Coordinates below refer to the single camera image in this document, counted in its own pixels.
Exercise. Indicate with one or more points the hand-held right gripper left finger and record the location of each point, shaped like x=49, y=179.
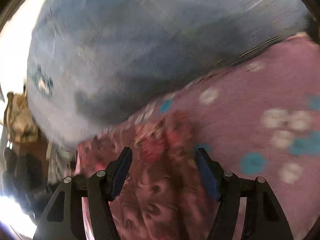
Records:
x=120, y=177

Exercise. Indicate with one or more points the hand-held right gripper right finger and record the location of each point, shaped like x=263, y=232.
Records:
x=208, y=175

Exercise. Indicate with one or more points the maroon floral pants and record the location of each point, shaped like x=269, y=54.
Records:
x=155, y=192

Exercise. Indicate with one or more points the dark cloth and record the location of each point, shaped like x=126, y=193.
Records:
x=25, y=172

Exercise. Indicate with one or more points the pink flower print bedsheet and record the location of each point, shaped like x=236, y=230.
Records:
x=250, y=85

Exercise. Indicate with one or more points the beige patterned bag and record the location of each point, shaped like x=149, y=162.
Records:
x=18, y=117

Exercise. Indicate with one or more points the blue plaid quilt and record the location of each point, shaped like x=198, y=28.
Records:
x=125, y=42

